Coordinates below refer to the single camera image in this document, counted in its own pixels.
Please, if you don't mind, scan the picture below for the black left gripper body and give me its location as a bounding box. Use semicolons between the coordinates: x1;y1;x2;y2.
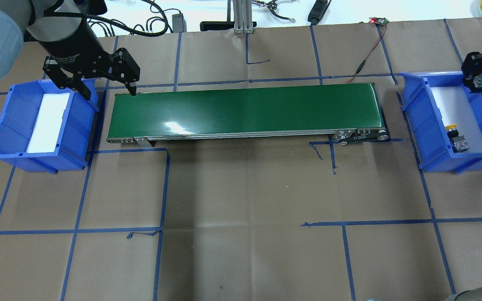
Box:
46;40;115;80

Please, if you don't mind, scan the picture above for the yellow mushroom push button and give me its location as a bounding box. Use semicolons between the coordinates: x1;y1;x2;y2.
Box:
444;124;470;153

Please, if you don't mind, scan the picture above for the red mushroom push button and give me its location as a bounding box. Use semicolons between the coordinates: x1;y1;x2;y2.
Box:
469;77;482;93

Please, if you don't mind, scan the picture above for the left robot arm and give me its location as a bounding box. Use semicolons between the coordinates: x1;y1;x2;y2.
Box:
0;0;140;99

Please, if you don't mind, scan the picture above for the blue left storage bin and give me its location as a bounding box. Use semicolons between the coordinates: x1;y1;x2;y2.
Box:
0;79;99;174

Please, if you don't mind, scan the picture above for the blue storage bin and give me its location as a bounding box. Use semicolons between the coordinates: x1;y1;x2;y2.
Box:
400;71;482;173
0;79;99;174

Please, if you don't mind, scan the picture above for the blue right storage bin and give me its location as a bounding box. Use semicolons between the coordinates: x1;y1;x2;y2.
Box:
400;71;482;173

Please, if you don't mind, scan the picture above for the black power adapter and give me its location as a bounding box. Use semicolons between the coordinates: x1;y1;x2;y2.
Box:
171;13;186;33

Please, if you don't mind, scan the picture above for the green conveyor belt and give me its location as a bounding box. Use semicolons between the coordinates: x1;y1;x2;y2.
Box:
106;83;390;145

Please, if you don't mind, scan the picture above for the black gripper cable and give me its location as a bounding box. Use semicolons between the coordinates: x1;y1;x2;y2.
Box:
44;0;172;38

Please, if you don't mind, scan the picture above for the red black wire pair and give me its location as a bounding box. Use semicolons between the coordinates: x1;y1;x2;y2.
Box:
346;17;390;84

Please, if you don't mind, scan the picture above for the aluminium frame post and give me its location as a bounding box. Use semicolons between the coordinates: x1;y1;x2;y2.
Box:
233;0;254;34

